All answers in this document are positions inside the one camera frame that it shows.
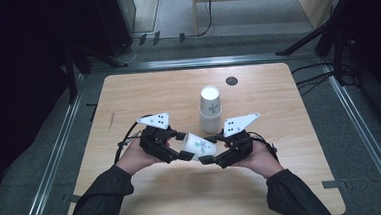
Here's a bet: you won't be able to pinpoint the white floor cable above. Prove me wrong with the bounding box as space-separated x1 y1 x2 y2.
119 36 144 65

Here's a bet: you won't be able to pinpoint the white paper cup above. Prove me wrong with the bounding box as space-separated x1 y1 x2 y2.
180 130 219 162
198 85 223 118
198 108 224 135

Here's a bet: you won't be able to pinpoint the person's left hand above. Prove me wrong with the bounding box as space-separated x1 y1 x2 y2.
113 135 166 178

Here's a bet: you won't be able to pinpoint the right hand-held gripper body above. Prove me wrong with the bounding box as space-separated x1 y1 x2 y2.
212 112 264 170

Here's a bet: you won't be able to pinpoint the metal floor rail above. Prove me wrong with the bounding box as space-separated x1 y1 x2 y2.
322 59 381 215
9 73 93 215

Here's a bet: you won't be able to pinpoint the black hanging cable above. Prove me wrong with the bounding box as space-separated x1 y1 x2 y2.
193 0 216 38

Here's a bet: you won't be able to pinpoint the black floor cables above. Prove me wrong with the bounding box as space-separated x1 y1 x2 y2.
290 62 338 97

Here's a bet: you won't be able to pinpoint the black tape strip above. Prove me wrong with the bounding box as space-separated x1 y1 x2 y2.
85 102 99 123

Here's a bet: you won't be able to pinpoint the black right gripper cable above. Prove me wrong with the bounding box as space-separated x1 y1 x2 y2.
246 129 280 165

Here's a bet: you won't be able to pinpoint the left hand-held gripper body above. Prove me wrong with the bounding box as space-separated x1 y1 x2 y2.
136 111 180 166

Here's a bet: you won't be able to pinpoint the light wooden furniture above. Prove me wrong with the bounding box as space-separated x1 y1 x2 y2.
191 0 352 38

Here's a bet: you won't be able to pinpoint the black cabinet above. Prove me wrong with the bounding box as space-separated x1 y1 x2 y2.
93 0 139 59

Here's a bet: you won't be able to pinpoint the grey tape strip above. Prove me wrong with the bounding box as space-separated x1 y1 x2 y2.
62 192 85 205
321 179 348 192

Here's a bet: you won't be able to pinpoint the person's right hand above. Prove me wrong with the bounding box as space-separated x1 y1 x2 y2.
231 144 286 182

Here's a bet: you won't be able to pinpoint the black tripod stand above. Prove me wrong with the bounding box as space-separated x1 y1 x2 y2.
61 40 131 104
271 0 363 58

